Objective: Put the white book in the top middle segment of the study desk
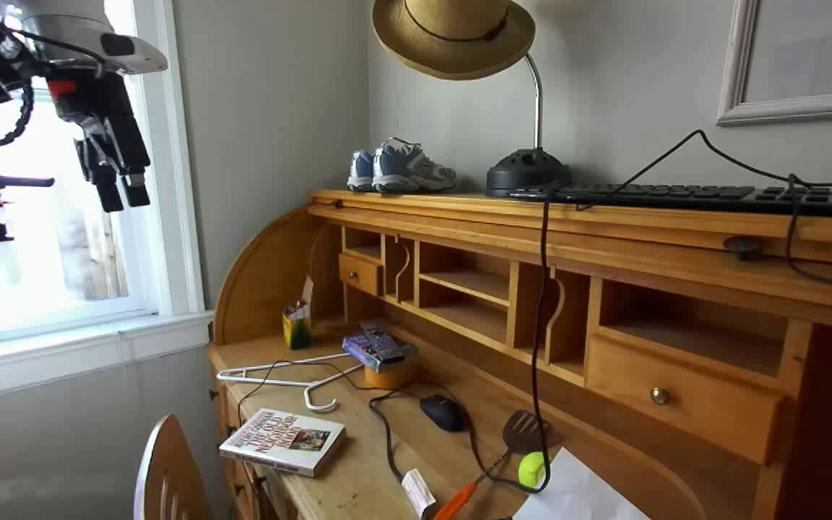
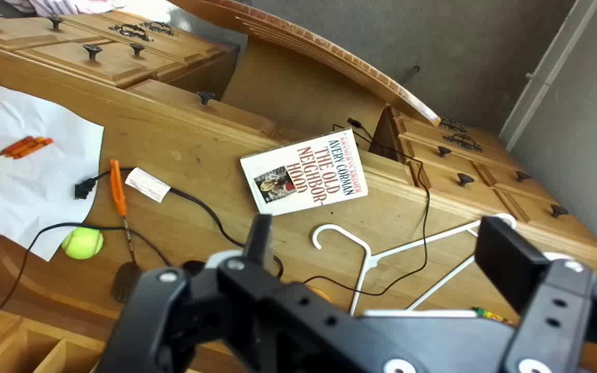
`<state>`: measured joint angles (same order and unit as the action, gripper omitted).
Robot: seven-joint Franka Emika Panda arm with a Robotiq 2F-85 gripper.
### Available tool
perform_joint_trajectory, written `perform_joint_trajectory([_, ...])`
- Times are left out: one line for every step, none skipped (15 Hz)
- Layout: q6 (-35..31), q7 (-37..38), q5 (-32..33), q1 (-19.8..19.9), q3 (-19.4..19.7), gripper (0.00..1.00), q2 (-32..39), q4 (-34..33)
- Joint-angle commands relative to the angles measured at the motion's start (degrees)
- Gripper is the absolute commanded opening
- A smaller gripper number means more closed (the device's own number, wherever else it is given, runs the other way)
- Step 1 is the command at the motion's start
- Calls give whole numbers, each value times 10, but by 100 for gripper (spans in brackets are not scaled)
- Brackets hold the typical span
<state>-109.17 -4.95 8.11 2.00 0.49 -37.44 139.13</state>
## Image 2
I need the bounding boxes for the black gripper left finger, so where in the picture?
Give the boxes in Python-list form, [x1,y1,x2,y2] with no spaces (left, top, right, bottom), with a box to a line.
[96,216,293,373]

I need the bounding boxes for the yellow tennis ball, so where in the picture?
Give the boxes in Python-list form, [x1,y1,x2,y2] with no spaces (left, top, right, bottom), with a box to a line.
[62,227,103,261]

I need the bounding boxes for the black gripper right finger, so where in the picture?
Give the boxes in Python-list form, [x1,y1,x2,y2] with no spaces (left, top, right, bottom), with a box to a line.
[474,216,597,373]

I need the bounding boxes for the white plastic clothes hanger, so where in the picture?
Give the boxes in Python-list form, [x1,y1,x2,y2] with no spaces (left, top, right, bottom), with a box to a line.
[304,212,515,315]

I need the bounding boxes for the black usb cable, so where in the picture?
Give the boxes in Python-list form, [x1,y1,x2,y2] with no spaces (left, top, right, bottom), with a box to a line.
[0,115,433,353]

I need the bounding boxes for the orange crayons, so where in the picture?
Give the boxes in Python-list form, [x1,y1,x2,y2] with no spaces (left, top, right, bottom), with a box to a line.
[2,136,51,159]

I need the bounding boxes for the white paper sheet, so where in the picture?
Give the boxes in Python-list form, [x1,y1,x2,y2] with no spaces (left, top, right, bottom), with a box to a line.
[0,85,103,246]

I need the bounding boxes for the white paperback book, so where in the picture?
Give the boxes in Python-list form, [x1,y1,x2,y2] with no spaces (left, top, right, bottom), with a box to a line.
[241,130,368,216]

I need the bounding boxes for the wooden roll-top study desk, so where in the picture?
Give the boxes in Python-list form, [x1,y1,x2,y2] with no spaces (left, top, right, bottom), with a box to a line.
[0,0,597,373]

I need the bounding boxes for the small white card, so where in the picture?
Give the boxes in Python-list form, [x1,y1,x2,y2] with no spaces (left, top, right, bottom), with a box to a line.
[125,167,170,202]

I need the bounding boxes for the orange handled black spatula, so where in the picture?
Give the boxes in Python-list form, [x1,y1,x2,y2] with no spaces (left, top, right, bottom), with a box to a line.
[110,159,141,302]

